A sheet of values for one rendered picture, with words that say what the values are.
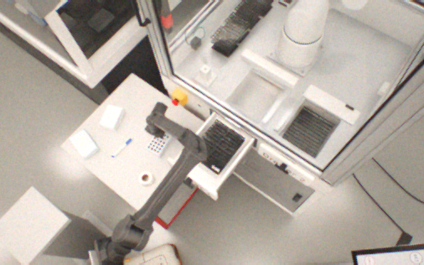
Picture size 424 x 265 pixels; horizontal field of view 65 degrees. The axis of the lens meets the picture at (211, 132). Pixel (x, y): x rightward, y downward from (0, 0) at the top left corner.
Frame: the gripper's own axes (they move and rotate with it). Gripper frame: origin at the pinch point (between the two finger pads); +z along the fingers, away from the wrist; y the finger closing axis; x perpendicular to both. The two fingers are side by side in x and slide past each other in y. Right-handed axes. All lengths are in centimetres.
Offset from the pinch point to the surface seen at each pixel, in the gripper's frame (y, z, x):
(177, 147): -10.2, 5.2, -0.2
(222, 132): -30.1, -7.9, -14.2
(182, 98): -2.9, -9.5, -20.6
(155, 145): -0.6, 2.0, 5.3
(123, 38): 45, -11, -37
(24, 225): 35, 5, 71
